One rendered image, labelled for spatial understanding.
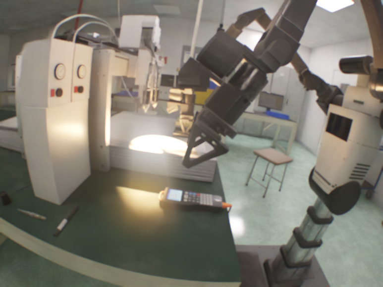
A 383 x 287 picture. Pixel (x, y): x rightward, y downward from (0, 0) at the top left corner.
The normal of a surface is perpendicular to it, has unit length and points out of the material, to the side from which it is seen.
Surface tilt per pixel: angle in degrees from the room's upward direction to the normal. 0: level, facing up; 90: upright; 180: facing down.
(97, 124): 90
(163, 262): 0
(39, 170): 90
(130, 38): 90
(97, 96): 90
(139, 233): 0
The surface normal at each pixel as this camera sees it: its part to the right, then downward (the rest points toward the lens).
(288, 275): -0.06, 0.31
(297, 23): 0.10, 0.15
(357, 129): -0.85, 0.05
